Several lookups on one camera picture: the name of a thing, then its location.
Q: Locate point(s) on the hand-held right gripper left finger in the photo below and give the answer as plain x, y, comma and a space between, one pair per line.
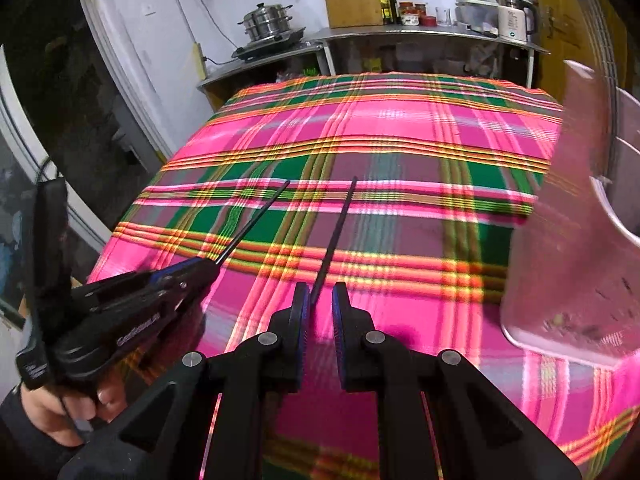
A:
302, 320

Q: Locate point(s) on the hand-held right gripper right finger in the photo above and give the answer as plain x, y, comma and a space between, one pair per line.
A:
340, 320

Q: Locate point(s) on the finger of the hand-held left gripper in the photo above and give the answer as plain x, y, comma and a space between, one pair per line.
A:
185, 285
115, 285

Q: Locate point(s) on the black chopstick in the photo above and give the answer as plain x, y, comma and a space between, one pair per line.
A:
255, 220
335, 240

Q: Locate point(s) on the clear chopstick holder rack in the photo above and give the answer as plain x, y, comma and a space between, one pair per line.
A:
560, 260

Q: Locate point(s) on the person's left forearm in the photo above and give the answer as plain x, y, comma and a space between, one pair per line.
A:
30, 455

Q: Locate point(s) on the person's left hand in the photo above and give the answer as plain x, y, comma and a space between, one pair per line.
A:
50, 415

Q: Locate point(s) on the pink plaid tablecloth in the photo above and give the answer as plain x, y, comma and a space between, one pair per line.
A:
400, 210

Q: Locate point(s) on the yellow wooden strip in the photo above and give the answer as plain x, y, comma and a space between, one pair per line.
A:
198, 60

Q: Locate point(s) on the low metal top cabinet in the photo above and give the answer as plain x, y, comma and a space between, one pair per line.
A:
260, 62

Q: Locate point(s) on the green sticks bundle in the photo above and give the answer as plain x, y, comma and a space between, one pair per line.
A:
311, 70

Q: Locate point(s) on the black induction cooker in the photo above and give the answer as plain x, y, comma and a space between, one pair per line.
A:
270, 45

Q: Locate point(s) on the yellow packet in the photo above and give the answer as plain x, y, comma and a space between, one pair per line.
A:
373, 64

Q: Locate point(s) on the stainless steel steamer pot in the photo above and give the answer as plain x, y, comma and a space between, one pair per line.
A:
265, 22

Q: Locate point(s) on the metal counter table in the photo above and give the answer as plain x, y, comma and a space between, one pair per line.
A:
425, 34

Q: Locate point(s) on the red food jar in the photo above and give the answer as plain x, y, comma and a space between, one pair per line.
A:
406, 10
425, 17

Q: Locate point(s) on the dark oil bottle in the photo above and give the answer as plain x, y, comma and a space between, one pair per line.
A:
391, 7
382, 7

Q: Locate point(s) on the clear drinking glass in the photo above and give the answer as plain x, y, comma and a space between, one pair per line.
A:
443, 16

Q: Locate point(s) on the clear plastic container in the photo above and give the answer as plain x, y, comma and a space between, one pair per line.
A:
475, 15

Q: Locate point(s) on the white electric kettle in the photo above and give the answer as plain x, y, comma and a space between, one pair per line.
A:
512, 20

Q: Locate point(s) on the yellow wooden door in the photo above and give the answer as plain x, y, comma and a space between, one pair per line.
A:
565, 10

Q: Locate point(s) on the white door frame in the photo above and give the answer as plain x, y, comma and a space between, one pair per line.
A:
120, 60

